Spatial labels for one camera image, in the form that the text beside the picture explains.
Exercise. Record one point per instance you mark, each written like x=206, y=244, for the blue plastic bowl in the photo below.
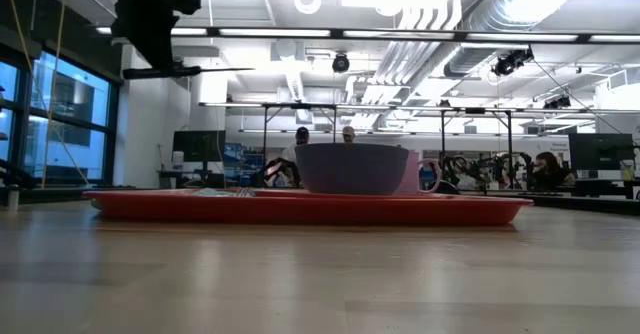
x=350, y=169

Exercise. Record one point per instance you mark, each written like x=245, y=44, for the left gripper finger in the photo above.
x=169, y=49
x=154, y=49

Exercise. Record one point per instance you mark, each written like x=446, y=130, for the person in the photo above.
x=552, y=171
x=464, y=180
x=290, y=164
x=348, y=134

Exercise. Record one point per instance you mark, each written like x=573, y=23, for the black ceiling camera cluster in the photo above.
x=510, y=63

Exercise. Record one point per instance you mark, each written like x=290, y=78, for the teal cloth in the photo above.
x=215, y=192

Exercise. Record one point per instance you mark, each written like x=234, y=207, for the white container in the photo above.
x=177, y=160

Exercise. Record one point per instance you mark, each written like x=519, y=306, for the black computer monitor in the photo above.
x=200, y=146
x=600, y=151

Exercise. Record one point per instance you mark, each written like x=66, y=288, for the small grey post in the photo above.
x=13, y=196

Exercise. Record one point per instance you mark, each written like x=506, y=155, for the black background metal frame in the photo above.
x=475, y=110
x=310, y=106

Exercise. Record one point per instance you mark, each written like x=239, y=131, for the black overhead camera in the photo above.
x=340, y=63

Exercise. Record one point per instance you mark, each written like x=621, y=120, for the pink plastic mug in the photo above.
x=412, y=174

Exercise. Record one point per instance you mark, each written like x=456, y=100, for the red plastic tray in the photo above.
x=300, y=211

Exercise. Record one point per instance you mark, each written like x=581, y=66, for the yellow cup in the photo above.
x=627, y=170

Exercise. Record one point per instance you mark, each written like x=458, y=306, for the dark framed window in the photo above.
x=75, y=149

